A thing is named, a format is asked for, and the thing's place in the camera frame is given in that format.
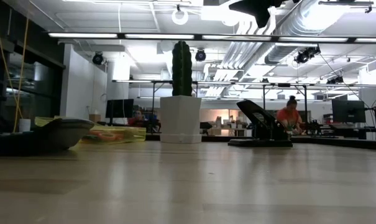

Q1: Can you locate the yellow transparent pencil case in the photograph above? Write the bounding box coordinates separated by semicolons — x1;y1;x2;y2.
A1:
35;116;147;146

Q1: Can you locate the tall green cactus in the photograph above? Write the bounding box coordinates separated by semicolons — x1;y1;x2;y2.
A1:
172;40;193;96

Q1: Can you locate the person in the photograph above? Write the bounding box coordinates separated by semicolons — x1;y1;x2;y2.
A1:
276;95;303;135
128;109;149;128

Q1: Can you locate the black stapler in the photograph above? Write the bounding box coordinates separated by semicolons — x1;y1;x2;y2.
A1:
227;99;293;147

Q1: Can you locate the black computer monitor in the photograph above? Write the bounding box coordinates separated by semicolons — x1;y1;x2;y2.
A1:
332;99;367;124
105;98;135;125

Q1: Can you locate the white hexagonal plant pot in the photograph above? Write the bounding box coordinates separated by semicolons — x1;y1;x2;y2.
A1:
159;95;203;144

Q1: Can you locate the white grey stapler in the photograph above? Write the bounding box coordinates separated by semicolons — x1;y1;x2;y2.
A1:
0;117;95;155

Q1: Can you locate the white cup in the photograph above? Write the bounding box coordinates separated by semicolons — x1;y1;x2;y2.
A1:
19;118;32;133

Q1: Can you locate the white ring light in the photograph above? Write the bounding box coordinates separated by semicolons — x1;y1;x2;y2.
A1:
171;7;190;26

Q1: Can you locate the black background workbench frame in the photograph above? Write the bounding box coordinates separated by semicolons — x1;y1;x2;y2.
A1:
150;80;310;138

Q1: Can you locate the yellow hanging cord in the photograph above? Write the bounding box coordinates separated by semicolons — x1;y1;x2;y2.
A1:
0;0;30;133

